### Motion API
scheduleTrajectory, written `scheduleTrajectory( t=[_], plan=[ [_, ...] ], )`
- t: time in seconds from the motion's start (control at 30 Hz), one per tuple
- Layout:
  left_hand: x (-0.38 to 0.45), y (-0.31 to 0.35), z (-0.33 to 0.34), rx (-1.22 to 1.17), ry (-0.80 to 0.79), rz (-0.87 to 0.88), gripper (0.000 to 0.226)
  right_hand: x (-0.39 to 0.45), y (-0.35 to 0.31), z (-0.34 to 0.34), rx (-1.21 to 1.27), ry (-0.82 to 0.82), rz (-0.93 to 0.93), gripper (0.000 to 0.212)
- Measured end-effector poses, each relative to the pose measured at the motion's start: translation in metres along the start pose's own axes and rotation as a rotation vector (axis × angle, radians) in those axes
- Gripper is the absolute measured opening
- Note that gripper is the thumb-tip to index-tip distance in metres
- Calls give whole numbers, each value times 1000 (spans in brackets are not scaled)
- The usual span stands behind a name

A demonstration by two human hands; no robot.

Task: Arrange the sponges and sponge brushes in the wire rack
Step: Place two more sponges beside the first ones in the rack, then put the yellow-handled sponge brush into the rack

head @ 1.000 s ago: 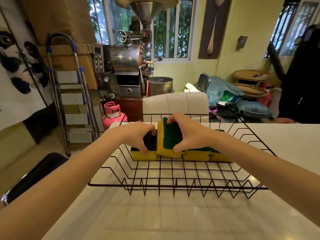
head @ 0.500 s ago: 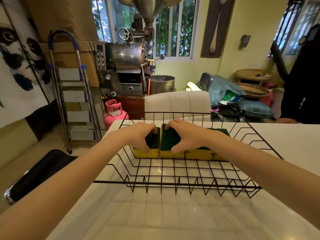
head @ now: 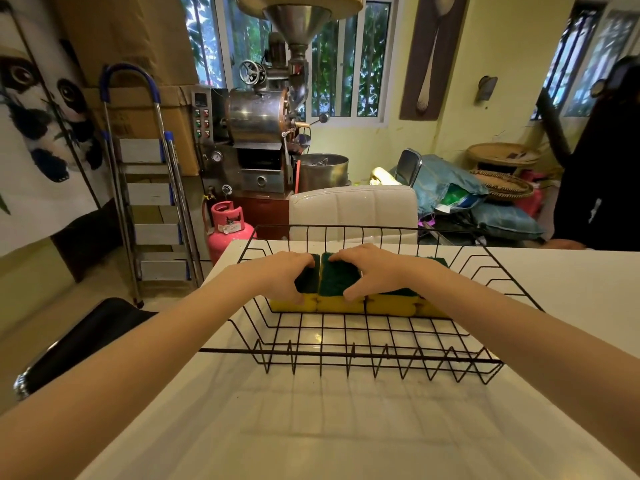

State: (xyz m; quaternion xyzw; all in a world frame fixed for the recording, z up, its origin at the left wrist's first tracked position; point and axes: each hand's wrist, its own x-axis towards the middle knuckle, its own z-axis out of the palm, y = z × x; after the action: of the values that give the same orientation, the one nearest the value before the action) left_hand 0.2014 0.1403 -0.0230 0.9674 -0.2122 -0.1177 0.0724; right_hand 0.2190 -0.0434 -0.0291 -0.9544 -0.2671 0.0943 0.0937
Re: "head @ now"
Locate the person's right hand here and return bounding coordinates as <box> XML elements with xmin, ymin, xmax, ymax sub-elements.
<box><xmin>327</xmin><ymin>243</ymin><xmax>427</xmax><ymax>303</ymax></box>

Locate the person's left hand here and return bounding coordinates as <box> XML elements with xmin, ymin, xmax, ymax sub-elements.
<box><xmin>234</xmin><ymin>251</ymin><xmax>316</xmax><ymax>306</ymax></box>

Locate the person's right forearm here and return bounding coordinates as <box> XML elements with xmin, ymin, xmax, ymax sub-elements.
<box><xmin>412</xmin><ymin>259</ymin><xmax>640</xmax><ymax>474</ymax></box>

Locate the person's left forearm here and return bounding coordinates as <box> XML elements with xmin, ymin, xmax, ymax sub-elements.
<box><xmin>0</xmin><ymin>267</ymin><xmax>261</xmax><ymax>480</ymax></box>

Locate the white padded chair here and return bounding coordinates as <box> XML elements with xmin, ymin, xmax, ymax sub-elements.
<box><xmin>288</xmin><ymin>185</ymin><xmax>419</xmax><ymax>246</ymax></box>

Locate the pink gas cylinder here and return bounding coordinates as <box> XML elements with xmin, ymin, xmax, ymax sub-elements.
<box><xmin>202</xmin><ymin>196</ymin><xmax>257</xmax><ymax>266</ymax></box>

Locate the round steel drum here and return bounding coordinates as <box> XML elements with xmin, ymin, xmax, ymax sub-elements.
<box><xmin>297</xmin><ymin>153</ymin><xmax>350</xmax><ymax>194</ymax></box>

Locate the chrome framed black chair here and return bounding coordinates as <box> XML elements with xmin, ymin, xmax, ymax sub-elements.
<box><xmin>394</xmin><ymin>148</ymin><xmax>424</xmax><ymax>188</ymax></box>

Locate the large blue sack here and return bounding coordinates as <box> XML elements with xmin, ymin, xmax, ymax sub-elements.
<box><xmin>411</xmin><ymin>154</ymin><xmax>489</xmax><ymax>217</ymax></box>

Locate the small blue sack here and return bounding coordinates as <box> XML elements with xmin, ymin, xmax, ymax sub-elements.
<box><xmin>471</xmin><ymin>201</ymin><xmax>547</xmax><ymax>241</ymax></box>

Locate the metal step ladder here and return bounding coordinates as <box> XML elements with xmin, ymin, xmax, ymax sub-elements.
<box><xmin>98</xmin><ymin>63</ymin><xmax>205</xmax><ymax>309</ymax></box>

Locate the round woven rimmed tray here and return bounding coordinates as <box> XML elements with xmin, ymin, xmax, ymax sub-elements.
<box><xmin>469</xmin><ymin>169</ymin><xmax>535</xmax><ymax>202</ymax></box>

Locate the steel coffee roaster machine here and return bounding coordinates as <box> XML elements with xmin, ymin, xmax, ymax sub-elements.
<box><xmin>190</xmin><ymin>0</ymin><xmax>367</xmax><ymax>201</ymax></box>

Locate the round woven bamboo tray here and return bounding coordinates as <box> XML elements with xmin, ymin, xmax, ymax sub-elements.
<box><xmin>466</xmin><ymin>142</ymin><xmax>542</xmax><ymax>168</ymax></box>

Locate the black padded chair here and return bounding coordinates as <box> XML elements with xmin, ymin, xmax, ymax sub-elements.
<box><xmin>13</xmin><ymin>297</ymin><xmax>159</xmax><ymax>401</ymax></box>

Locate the white framed window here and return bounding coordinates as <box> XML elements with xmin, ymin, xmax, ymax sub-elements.
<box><xmin>180</xmin><ymin>0</ymin><xmax>401</xmax><ymax>128</ymax></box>

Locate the large cardboard box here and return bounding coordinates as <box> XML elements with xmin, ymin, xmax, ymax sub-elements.
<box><xmin>50</xmin><ymin>0</ymin><xmax>202</xmax><ymax>177</ymax></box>

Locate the panda print hanging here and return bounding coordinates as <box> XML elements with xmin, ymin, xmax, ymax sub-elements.
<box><xmin>0</xmin><ymin>0</ymin><xmax>113</xmax><ymax>258</ymax></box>

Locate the barred window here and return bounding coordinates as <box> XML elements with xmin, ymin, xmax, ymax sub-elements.
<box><xmin>531</xmin><ymin>0</ymin><xmax>640</xmax><ymax>121</ymax></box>

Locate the black wire basket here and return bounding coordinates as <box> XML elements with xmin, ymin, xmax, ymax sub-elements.
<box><xmin>199</xmin><ymin>224</ymin><xmax>546</xmax><ymax>386</ymax></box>

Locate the grey wall lamp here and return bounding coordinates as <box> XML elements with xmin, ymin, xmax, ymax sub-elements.
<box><xmin>474</xmin><ymin>75</ymin><xmax>499</xmax><ymax>103</ymax></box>

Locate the brown spoon wall picture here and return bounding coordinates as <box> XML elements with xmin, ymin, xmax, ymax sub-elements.
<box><xmin>399</xmin><ymin>0</ymin><xmax>471</xmax><ymax>122</ymax></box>

